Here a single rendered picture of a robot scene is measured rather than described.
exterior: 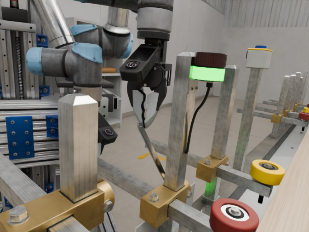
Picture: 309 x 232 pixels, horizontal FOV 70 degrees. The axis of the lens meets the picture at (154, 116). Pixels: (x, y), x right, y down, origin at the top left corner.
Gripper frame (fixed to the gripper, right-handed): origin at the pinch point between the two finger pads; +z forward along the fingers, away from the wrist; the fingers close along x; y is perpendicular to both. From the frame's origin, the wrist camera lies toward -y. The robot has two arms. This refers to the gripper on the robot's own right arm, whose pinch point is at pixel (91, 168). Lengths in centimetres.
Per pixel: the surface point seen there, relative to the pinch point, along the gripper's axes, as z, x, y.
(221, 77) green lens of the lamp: -30.6, -3.6, -34.1
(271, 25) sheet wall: -164, -760, 141
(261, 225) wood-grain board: -7.6, -0.8, -46.1
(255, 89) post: -25, -53, -28
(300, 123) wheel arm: -2, -123, -39
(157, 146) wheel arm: -2.6, -23.6, -6.3
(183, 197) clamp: -2.2, -5.0, -28.9
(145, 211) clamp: -2.0, 4.8, -25.8
